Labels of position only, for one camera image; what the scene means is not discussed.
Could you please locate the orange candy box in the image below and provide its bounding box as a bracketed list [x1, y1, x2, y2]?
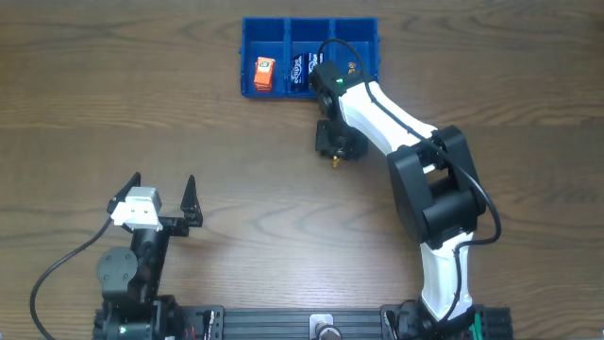
[253, 56, 277, 92]

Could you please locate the mounting rail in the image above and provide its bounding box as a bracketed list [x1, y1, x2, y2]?
[92, 304, 514, 340]

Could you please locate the blue candy pack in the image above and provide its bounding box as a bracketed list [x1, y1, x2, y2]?
[290, 53, 310, 93]
[307, 51, 326, 77]

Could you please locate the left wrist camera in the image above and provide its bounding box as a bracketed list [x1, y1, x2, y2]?
[109, 186, 164, 232]

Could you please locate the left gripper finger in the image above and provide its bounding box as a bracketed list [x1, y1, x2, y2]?
[107, 171, 143, 214]
[180, 174, 205, 229]

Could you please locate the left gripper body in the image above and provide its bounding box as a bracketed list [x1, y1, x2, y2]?
[157, 214, 192, 238]

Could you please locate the blue tray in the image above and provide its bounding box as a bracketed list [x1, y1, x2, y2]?
[240, 17, 380, 100]

